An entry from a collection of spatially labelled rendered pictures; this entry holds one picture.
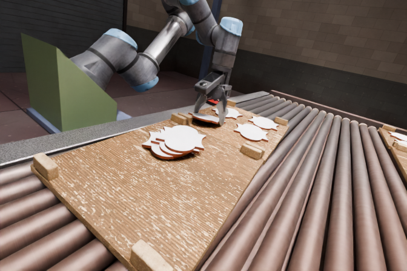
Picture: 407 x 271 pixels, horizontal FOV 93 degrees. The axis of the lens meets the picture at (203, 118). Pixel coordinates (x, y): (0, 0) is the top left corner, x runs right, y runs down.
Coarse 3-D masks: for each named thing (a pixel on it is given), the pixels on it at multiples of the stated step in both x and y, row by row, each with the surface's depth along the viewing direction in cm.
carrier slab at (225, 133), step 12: (216, 108) 92; (192, 120) 72; (228, 120) 80; (240, 120) 83; (204, 132) 65; (216, 132) 67; (228, 132) 69; (276, 132) 78; (228, 144) 61; (240, 144) 62; (264, 144) 66; (276, 144) 68; (264, 156) 58
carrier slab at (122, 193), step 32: (160, 128) 61; (64, 160) 40; (96, 160) 41; (128, 160) 44; (160, 160) 46; (192, 160) 48; (224, 160) 51; (256, 160) 55; (64, 192) 32; (96, 192) 34; (128, 192) 35; (160, 192) 37; (192, 192) 38; (224, 192) 40; (96, 224) 28; (128, 224) 29; (160, 224) 30; (192, 224) 32; (128, 256) 25; (192, 256) 27
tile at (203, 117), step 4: (192, 116) 69; (196, 116) 67; (200, 116) 70; (204, 116) 72; (208, 116) 75; (212, 116) 78; (204, 120) 66; (208, 120) 67; (212, 120) 68; (216, 120) 69
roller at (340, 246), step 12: (348, 120) 132; (348, 132) 105; (348, 144) 88; (348, 156) 75; (336, 168) 68; (348, 168) 65; (336, 180) 59; (348, 180) 58; (336, 192) 52; (348, 192) 52; (336, 204) 47; (348, 204) 47; (336, 216) 43; (348, 216) 43; (336, 228) 40; (348, 228) 40; (336, 240) 37; (348, 240) 37; (336, 252) 34; (348, 252) 35; (324, 264) 34; (336, 264) 32; (348, 264) 32
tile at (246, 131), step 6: (240, 126) 74; (246, 126) 75; (252, 126) 77; (240, 132) 69; (246, 132) 70; (252, 132) 71; (258, 132) 72; (264, 132) 73; (246, 138) 66; (252, 138) 66; (258, 138) 67; (264, 138) 68
